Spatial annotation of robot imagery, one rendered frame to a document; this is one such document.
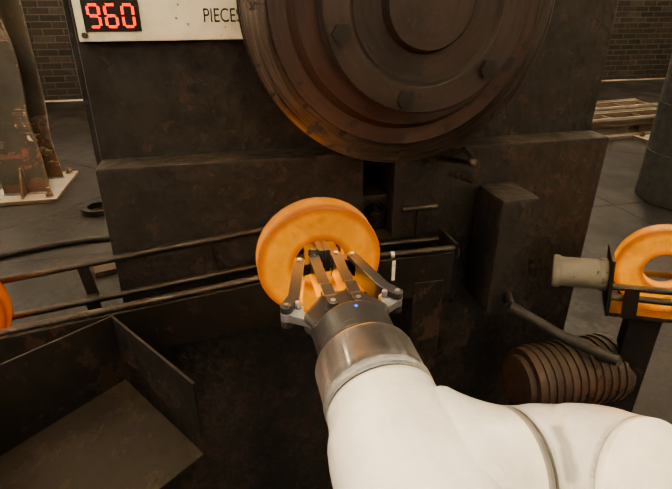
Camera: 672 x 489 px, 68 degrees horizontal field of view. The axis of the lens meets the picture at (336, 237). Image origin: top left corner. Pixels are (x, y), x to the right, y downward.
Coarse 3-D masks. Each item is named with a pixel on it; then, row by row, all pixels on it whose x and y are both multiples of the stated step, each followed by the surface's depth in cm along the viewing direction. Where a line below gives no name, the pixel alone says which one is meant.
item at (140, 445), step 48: (96, 336) 68; (0, 384) 61; (48, 384) 65; (96, 384) 70; (144, 384) 69; (192, 384) 57; (0, 432) 62; (48, 432) 66; (96, 432) 65; (144, 432) 65; (192, 432) 62; (0, 480) 60; (48, 480) 60; (96, 480) 59; (144, 480) 59
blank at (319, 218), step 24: (288, 216) 57; (312, 216) 57; (336, 216) 58; (360, 216) 59; (264, 240) 58; (288, 240) 58; (312, 240) 59; (336, 240) 60; (360, 240) 60; (264, 264) 59; (288, 264) 60; (264, 288) 61; (288, 288) 61; (312, 288) 62; (336, 288) 63; (360, 288) 64
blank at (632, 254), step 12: (648, 228) 84; (660, 228) 82; (624, 240) 86; (636, 240) 83; (648, 240) 82; (660, 240) 82; (624, 252) 85; (636, 252) 84; (648, 252) 83; (660, 252) 82; (624, 264) 85; (636, 264) 85; (624, 276) 86; (636, 276) 85
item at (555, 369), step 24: (576, 336) 97; (600, 336) 97; (504, 360) 97; (528, 360) 91; (552, 360) 90; (576, 360) 90; (504, 384) 98; (528, 384) 89; (552, 384) 88; (576, 384) 89; (600, 384) 90; (624, 384) 91
